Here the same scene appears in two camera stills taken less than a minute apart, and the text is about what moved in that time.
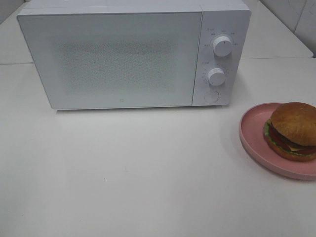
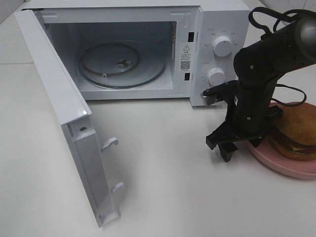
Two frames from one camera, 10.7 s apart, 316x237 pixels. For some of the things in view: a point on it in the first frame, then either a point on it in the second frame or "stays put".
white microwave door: (115, 60) to (73, 113)
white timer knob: (215, 76) stays put
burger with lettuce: (291, 133) stays put
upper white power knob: (222, 46) stays put
